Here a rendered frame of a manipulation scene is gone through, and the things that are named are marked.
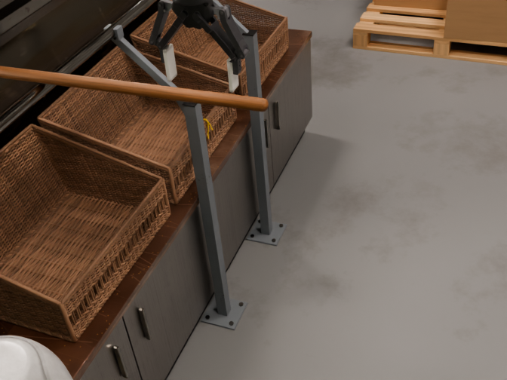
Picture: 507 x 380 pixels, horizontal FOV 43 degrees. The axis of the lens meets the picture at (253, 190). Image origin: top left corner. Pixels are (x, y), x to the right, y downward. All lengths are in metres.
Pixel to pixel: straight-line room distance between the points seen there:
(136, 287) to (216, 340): 0.65
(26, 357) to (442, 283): 2.02
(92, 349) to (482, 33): 3.05
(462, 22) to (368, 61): 0.59
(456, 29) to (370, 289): 1.99
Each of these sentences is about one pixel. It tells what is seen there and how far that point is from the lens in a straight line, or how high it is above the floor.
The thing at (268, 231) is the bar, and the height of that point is 0.03.
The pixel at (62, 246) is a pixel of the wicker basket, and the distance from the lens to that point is 2.11.
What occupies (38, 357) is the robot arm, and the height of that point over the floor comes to 1.26.
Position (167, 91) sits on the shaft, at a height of 1.20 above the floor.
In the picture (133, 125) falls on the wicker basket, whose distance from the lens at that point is 2.60.
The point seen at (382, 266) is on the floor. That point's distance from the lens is 2.73.
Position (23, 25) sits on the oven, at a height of 1.13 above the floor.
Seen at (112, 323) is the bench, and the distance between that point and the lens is 1.85.
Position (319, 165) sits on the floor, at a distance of 3.25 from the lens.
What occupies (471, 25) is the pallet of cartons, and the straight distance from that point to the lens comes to 4.12.
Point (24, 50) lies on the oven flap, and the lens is 2.26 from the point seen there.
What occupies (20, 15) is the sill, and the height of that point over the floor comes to 1.16.
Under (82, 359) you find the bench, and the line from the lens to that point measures 1.80.
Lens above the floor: 1.93
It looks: 38 degrees down
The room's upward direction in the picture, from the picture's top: 6 degrees counter-clockwise
